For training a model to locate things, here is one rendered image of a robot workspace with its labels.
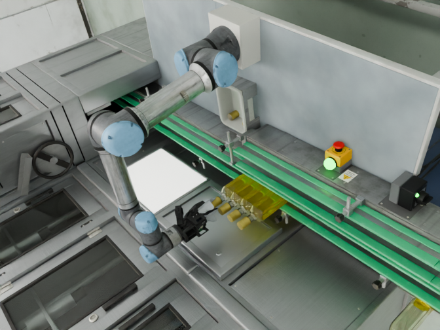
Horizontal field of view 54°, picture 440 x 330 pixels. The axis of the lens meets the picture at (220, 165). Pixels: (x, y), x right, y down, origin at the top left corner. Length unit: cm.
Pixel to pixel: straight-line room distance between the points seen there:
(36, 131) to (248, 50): 117
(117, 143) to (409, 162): 93
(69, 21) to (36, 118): 306
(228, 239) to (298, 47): 80
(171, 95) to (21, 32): 380
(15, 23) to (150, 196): 334
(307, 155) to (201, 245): 56
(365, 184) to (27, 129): 159
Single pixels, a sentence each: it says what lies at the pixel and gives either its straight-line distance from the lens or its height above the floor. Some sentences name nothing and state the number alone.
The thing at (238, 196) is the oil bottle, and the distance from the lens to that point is 176.
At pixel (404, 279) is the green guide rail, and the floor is 94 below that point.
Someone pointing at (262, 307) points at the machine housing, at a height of 128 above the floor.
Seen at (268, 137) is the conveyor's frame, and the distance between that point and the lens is 184.
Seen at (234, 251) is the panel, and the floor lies 120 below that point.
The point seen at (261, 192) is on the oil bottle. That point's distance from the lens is 177.
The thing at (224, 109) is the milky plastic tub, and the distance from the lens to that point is 202.
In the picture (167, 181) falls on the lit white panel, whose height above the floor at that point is 113.
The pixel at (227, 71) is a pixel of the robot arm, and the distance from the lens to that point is 151.
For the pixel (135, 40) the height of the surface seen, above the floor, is 67.
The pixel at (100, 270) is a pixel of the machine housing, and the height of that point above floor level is 163.
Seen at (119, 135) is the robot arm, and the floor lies 145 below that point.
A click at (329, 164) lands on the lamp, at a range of 161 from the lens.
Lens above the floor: 184
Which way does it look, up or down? 26 degrees down
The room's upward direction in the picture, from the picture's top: 122 degrees counter-clockwise
